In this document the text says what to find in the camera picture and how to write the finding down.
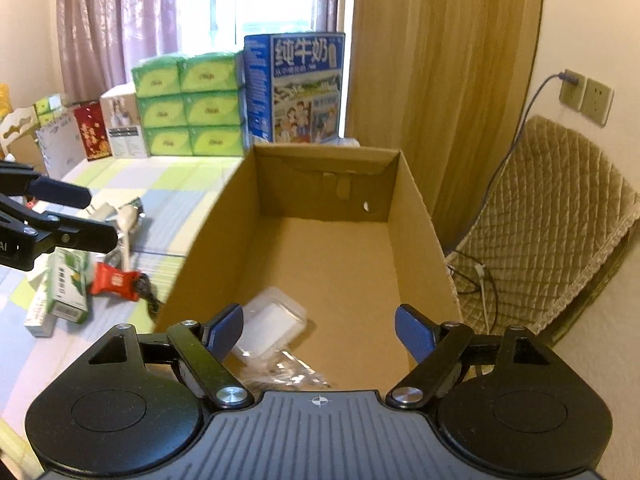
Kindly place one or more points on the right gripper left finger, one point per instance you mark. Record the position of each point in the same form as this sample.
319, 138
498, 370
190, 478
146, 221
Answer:
203, 347

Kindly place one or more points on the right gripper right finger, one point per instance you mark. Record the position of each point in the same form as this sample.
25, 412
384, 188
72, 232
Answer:
437, 350

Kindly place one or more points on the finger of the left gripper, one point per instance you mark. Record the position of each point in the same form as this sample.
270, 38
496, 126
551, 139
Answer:
17, 179
68, 231

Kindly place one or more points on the green oral spray box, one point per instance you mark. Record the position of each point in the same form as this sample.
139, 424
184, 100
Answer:
67, 285

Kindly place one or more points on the white power adapter plug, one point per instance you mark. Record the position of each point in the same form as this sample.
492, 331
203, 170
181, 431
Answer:
104, 213

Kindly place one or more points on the red snack packet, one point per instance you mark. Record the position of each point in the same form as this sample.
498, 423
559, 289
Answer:
110, 280

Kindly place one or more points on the silver green tea bag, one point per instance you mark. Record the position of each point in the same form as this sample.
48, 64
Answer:
128, 218

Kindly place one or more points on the clear plastic case with card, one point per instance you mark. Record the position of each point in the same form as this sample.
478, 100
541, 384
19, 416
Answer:
271, 321

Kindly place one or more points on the white paper shopping bag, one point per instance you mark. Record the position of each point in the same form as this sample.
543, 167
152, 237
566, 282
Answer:
61, 146

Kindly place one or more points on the yellow plastic bag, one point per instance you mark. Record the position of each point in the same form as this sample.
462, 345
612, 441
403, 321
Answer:
5, 101

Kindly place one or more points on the red gift envelope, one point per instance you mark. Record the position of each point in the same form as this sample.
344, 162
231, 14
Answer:
90, 123

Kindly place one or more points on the checkered tablecloth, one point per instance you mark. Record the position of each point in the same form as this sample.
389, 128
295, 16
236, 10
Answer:
177, 194

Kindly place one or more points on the white product box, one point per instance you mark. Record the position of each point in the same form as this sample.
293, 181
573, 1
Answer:
122, 122

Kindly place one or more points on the brown cardboard box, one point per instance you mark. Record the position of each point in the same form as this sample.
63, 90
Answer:
342, 231

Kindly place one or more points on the green tissue pack stack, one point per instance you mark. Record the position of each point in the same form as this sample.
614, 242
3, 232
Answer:
192, 105

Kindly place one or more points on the purple curtain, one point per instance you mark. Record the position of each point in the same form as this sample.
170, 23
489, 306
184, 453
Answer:
100, 41

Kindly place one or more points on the blue milk carton box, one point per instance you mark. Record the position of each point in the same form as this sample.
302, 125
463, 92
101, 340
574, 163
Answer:
293, 86

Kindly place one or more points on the brown curtain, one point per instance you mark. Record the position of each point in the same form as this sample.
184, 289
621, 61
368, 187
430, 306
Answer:
445, 82

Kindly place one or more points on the wall power socket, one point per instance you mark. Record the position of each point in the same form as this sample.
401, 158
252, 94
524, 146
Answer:
573, 89

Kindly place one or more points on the wall switch plate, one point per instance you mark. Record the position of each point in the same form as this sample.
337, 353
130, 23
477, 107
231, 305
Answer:
597, 102

